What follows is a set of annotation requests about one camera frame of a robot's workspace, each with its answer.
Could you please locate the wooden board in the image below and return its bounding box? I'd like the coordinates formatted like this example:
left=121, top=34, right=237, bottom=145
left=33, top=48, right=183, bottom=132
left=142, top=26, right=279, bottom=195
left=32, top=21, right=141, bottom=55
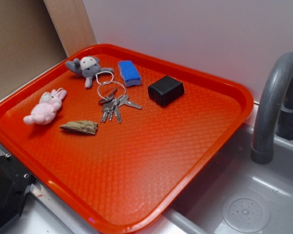
left=43, top=0, right=97, bottom=56

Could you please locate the bunch of silver keys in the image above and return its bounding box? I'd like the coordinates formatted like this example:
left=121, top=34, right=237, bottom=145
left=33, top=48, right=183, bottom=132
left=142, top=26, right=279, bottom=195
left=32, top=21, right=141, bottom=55
left=95, top=71, right=143, bottom=124

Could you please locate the piece of brown wood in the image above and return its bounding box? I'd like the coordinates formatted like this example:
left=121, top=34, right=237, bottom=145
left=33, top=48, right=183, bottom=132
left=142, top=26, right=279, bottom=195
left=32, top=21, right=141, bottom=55
left=60, top=120, right=98, bottom=135

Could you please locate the orange plastic tray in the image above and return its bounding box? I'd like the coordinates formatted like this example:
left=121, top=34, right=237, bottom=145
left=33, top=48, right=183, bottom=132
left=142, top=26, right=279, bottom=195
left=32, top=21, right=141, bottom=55
left=0, top=44, right=253, bottom=234

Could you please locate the black rectangular block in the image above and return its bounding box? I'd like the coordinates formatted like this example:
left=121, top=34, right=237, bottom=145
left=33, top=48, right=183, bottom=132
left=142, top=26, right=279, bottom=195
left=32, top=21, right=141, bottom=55
left=147, top=76, right=185, bottom=106

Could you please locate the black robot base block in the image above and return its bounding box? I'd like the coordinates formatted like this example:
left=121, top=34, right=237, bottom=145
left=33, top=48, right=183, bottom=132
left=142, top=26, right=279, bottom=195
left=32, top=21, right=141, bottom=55
left=0, top=154, right=34, bottom=231

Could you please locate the grey plastic sink basin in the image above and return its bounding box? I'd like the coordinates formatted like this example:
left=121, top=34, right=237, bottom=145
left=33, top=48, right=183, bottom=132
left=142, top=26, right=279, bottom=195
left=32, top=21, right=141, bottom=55
left=162, top=123, right=293, bottom=234

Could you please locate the grey plush mouse toy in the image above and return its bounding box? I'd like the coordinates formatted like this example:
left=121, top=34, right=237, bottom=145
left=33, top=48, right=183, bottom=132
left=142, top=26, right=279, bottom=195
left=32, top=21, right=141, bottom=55
left=65, top=56, right=114, bottom=89

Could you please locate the grey plastic faucet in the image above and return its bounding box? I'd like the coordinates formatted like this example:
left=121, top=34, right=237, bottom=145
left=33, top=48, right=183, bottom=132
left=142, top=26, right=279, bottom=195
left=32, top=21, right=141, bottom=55
left=251, top=52, right=293, bottom=164

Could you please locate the blue sponge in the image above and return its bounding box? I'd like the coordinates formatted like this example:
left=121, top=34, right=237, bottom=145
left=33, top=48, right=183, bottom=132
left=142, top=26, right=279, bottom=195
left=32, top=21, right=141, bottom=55
left=118, top=60, right=142, bottom=87

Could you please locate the pink plush bunny toy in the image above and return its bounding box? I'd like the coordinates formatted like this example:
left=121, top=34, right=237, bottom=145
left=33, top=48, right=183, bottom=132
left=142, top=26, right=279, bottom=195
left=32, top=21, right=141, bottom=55
left=23, top=88, right=67, bottom=125

